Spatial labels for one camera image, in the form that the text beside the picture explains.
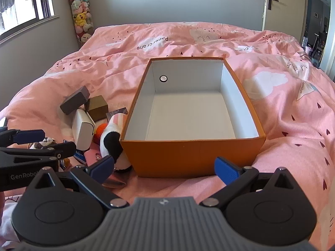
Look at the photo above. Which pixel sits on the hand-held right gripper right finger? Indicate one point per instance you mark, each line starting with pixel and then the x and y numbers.
pixel 226 171

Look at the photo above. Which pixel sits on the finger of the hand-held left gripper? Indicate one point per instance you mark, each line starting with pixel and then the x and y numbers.
pixel 62 149
pixel 28 136

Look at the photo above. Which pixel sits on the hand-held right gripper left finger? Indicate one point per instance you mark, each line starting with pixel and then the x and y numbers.
pixel 103 166

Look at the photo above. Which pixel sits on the white case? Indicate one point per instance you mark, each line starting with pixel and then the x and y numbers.
pixel 82 130

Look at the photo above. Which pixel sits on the black white panda plush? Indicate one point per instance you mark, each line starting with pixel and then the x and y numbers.
pixel 111 136

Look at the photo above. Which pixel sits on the orange crochet toy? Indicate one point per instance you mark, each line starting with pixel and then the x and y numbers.
pixel 100 130

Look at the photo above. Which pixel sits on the orange cardboard box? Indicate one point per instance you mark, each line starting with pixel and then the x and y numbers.
pixel 188 157

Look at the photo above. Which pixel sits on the dark grey box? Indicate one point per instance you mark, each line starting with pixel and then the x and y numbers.
pixel 74 99

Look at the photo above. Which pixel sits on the gold brown box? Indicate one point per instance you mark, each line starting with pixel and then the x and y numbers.
pixel 98 107

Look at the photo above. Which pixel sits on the small dog plush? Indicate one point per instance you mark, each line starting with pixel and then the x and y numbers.
pixel 43 143

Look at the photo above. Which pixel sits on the blue white card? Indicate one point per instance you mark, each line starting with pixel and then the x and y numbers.
pixel 79 156

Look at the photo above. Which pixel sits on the small dark packet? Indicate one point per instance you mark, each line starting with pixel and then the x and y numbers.
pixel 115 112

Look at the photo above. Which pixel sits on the column of plush toys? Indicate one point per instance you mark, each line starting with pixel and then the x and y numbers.
pixel 79 18

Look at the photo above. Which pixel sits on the window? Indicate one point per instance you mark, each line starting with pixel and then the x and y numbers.
pixel 18 2

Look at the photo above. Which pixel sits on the pink printed blanket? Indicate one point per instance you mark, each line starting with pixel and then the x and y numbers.
pixel 183 44

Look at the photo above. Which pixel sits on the white door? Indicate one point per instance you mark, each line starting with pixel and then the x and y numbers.
pixel 285 13

